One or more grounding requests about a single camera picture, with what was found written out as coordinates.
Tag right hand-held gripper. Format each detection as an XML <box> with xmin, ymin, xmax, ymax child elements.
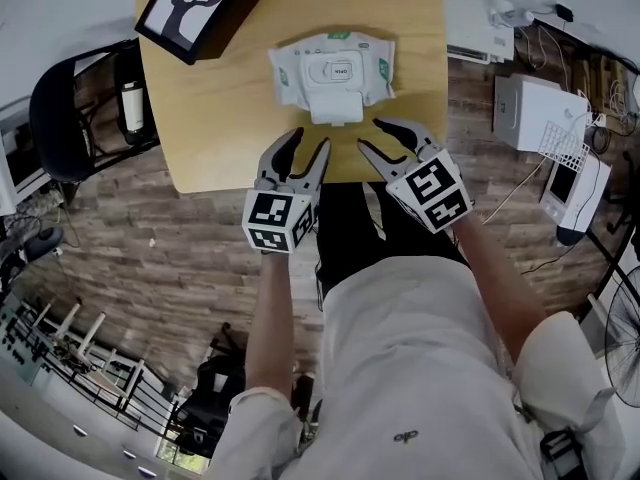
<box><xmin>356</xmin><ymin>116</ymin><xmax>475</xmax><ymax>235</ymax></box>

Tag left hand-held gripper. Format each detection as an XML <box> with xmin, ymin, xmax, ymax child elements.
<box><xmin>241</xmin><ymin>127</ymin><xmax>332</xmax><ymax>257</ymax></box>

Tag white plastic flip lid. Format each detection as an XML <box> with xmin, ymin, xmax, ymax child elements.
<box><xmin>308</xmin><ymin>91</ymin><xmax>366</xmax><ymax>128</ymax></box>

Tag white wet wipe pack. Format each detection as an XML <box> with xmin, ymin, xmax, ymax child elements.
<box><xmin>266</xmin><ymin>29</ymin><xmax>400</xmax><ymax>128</ymax></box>

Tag person's right forearm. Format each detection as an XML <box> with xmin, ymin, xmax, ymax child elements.
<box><xmin>451</xmin><ymin>214</ymin><xmax>550</xmax><ymax>370</ymax></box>

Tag person's left forearm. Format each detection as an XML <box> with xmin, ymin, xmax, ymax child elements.
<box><xmin>243</xmin><ymin>251</ymin><xmax>297</xmax><ymax>403</ymax></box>

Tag person's black trousers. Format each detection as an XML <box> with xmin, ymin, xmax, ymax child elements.
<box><xmin>313</xmin><ymin>179</ymin><xmax>472</xmax><ymax>303</ymax></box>

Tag large white carton box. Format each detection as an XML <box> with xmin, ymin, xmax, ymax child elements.
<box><xmin>493</xmin><ymin>73</ymin><xmax>591</xmax><ymax>154</ymax></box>

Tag white toaster oven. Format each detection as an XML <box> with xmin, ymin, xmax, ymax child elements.
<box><xmin>439</xmin><ymin>0</ymin><xmax>517</xmax><ymax>65</ymax></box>

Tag white bottle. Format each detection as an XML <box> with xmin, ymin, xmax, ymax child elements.
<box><xmin>120</xmin><ymin>80</ymin><xmax>147</xmax><ymax>135</ymax></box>

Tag white appliance with dark screen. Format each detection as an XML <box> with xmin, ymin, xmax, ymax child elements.
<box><xmin>539</xmin><ymin>152</ymin><xmax>613</xmax><ymax>235</ymax></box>

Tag black framed deer picture box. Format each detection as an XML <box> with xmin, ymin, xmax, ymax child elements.
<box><xmin>134</xmin><ymin>0</ymin><xmax>281</xmax><ymax>66</ymax></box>

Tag person's white shirt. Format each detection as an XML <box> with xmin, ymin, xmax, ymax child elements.
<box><xmin>203</xmin><ymin>255</ymin><xmax>622</xmax><ymax>480</ymax></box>

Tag black bag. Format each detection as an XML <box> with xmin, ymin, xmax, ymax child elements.
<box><xmin>168</xmin><ymin>321</ymin><xmax>252</xmax><ymax>460</ymax></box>

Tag black folding chair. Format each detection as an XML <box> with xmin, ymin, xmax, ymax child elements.
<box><xmin>28</xmin><ymin>39</ymin><xmax>162</xmax><ymax>205</ymax></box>

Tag gray rounded device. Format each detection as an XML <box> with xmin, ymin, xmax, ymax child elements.
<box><xmin>23</xmin><ymin>224</ymin><xmax>66</xmax><ymax>263</ymax></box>

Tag camouflage cloth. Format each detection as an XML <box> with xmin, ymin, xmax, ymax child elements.
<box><xmin>0</xmin><ymin>189</ymin><xmax>70</xmax><ymax>250</ymax></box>

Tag white side cabinet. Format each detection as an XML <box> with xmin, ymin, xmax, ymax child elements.
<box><xmin>0</xmin><ymin>96</ymin><xmax>54</xmax><ymax>218</ymax></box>

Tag wooden slat rack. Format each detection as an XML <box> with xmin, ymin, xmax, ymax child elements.
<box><xmin>0</xmin><ymin>291</ymin><xmax>177</xmax><ymax>440</ymax></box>

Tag black standing fan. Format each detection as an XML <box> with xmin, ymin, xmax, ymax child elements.
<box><xmin>555</xmin><ymin>220</ymin><xmax>640</xmax><ymax>410</ymax></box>

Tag white cable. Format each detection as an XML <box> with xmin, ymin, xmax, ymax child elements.
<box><xmin>481</xmin><ymin>154</ymin><xmax>547</xmax><ymax>225</ymax></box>

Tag white wire grid rack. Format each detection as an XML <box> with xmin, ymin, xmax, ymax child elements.
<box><xmin>538</xmin><ymin>119</ymin><xmax>592</xmax><ymax>172</ymax></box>

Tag black floor cable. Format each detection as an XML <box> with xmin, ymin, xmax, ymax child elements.
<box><xmin>518</xmin><ymin>244</ymin><xmax>577</xmax><ymax>278</ymax></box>

